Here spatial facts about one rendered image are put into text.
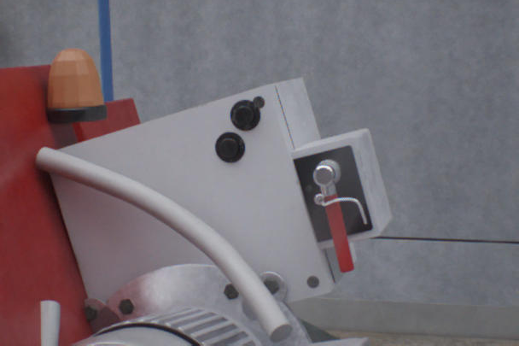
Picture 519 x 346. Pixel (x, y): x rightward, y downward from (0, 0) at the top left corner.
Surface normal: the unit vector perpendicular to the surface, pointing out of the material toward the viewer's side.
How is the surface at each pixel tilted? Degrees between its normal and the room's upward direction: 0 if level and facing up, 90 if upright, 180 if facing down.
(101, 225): 90
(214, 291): 81
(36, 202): 70
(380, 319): 90
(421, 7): 90
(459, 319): 90
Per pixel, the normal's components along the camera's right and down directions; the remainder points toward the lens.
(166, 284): -0.22, -0.06
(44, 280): 0.92, -0.31
